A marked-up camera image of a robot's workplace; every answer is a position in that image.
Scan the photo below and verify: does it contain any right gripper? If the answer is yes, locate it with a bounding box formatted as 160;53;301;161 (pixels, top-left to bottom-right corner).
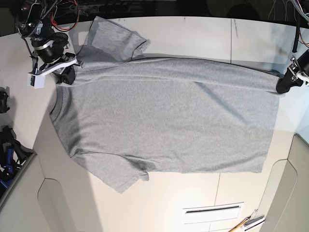
31;41;82;85

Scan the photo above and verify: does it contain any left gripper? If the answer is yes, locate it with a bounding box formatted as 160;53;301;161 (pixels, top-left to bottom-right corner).
276;49;309;94

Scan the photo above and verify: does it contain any grey T-shirt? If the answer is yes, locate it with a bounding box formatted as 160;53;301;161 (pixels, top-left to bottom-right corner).
50;17;280;193

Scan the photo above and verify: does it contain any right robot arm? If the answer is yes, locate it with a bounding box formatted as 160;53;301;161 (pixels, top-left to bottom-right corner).
15;0;82;88

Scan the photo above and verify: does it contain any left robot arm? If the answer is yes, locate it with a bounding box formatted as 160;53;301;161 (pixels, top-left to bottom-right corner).
276;0;309;94

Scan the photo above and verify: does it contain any black device at left edge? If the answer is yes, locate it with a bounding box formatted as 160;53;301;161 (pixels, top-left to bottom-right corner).
0;87;10;114

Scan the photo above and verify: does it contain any blue and black equipment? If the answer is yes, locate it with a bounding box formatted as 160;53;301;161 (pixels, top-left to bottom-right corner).
0;126;34;190

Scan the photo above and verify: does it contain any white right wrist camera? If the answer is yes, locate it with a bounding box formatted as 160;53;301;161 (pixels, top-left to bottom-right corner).
27;73;46;89

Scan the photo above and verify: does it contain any wooden handled tool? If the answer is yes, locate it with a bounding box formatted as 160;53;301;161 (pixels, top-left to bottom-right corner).
228;217;250;232

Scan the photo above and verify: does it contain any white cable slot plate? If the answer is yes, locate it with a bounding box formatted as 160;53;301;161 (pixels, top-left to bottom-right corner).
183;203;244;224

